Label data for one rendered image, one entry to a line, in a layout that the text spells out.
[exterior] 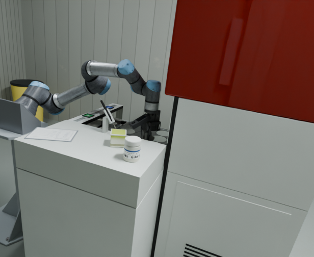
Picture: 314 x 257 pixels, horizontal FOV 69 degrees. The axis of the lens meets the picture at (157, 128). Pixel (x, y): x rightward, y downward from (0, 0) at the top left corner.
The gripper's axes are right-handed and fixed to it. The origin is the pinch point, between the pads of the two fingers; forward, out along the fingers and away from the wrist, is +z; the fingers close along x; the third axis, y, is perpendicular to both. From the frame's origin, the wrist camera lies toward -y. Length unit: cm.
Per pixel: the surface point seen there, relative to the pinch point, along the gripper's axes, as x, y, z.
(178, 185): -22.9, 9.8, 15.9
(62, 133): 13.7, -40.3, -5.6
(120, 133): -9.3, -19.5, -12.0
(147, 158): -24.1, -13.0, -5.2
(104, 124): 9.0, -20.1, -10.4
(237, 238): -51, 31, 36
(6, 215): 82, -70, 90
